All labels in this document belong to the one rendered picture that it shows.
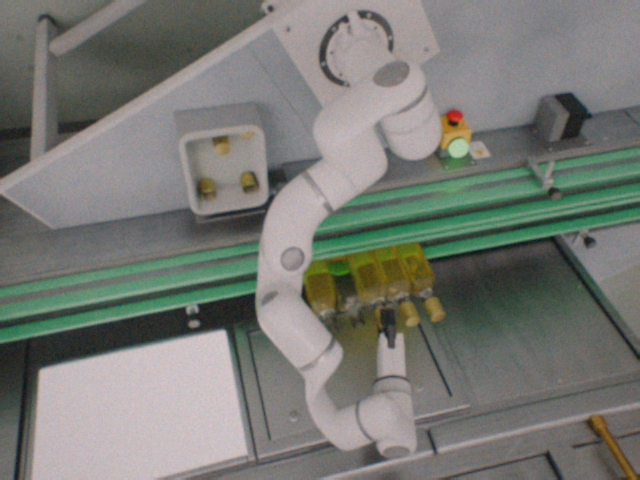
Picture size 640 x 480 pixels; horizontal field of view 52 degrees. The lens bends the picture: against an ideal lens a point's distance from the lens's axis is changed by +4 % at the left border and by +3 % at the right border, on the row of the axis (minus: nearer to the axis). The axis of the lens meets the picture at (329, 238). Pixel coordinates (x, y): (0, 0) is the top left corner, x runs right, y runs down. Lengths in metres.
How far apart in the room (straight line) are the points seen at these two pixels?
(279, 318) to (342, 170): 0.27
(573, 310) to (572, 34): 0.66
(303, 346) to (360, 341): 0.45
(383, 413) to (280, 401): 0.34
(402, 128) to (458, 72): 0.51
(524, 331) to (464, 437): 0.35
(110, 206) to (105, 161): 0.13
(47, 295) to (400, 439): 0.79
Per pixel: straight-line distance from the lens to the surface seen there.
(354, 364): 1.49
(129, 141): 1.44
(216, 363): 1.50
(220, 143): 1.38
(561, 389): 1.58
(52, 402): 1.54
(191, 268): 1.46
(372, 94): 1.01
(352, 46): 1.24
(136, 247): 1.50
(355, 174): 1.03
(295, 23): 1.24
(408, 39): 1.35
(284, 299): 1.08
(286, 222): 1.01
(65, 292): 1.49
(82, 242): 1.55
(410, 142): 1.06
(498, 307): 1.69
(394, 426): 1.18
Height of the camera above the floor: 1.90
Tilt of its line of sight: 41 degrees down
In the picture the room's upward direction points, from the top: 160 degrees clockwise
